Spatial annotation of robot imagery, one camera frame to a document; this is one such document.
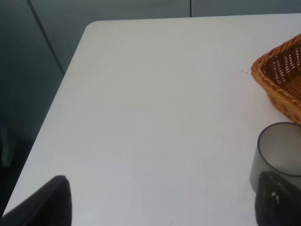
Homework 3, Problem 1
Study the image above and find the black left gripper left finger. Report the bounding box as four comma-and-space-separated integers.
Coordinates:
0, 175, 72, 226

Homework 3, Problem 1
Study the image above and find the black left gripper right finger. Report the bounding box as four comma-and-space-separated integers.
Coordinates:
255, 171, 301, 226

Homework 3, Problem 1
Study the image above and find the brown wicker basket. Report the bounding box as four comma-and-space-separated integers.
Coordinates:
251, 35, 301, 124

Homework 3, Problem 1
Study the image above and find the grey translucent plastic cup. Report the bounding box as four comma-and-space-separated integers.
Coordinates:
250, 122, 301, 192

